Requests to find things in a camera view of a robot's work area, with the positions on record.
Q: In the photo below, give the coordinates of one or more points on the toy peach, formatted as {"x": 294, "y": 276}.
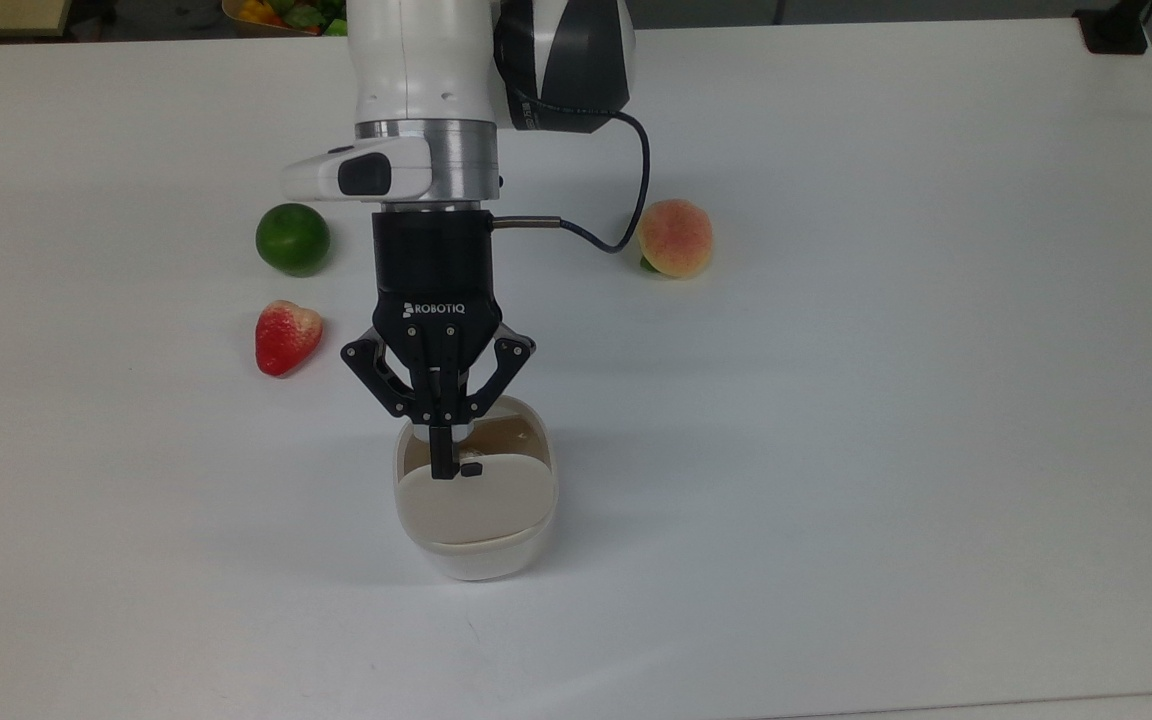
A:
{"x": 676, "y": 238}

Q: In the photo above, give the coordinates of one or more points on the basket of toy vegetables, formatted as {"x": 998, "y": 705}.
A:
{"x": 286, "y": 15}

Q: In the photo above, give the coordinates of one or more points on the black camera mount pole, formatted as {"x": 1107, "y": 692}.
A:
{"x": 1116, "y": 25}

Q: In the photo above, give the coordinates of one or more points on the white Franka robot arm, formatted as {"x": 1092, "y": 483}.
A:
{"x": 426, "y": 70}

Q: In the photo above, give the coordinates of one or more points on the cream garbage bin body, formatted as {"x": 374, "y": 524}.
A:
{"x": 481, "y": 562}

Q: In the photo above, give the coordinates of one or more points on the beige garbage bin lid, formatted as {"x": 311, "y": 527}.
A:
{"x": 476, "y": 505}

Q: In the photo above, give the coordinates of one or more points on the green toy lime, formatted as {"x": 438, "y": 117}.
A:
{"x": 292, "y": 240}

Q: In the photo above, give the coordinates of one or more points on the toy strawberry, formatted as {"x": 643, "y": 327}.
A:
{"x": 284, "y": 338}

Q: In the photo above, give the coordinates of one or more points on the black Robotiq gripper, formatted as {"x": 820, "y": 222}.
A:
{"x": 433, "y": 270}

